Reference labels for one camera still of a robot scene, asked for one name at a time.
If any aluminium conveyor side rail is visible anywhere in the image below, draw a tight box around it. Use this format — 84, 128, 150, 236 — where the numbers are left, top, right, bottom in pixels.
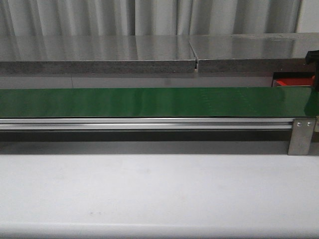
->
0, 118, 294, 130

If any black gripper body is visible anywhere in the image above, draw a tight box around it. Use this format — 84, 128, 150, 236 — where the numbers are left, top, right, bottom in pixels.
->
306, 49, 319, 90

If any grey pleated curtain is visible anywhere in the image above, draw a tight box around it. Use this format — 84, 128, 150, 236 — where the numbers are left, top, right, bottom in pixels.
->
0, 0, 302, 36

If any green conveyor belt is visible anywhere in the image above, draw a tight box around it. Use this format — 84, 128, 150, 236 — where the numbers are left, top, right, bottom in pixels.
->
0, 87, 319, 118

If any left steel counter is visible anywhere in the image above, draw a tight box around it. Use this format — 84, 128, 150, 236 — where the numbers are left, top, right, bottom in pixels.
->
0, 36, 196, 75

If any steel conveyor support bracket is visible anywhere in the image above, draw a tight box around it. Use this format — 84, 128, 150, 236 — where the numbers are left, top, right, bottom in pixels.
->
288, 118, 316, 155

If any steel counter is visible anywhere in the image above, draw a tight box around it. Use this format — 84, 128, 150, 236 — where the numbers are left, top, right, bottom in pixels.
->
0, 36, 196, 75
189, 33, 319, 73

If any right steel counter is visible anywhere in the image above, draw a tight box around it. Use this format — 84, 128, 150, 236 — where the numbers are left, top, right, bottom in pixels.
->
189, 33, 319, 73

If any red plastic bin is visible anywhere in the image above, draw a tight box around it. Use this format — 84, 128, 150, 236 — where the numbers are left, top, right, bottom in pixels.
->
272, 78, 314, 87

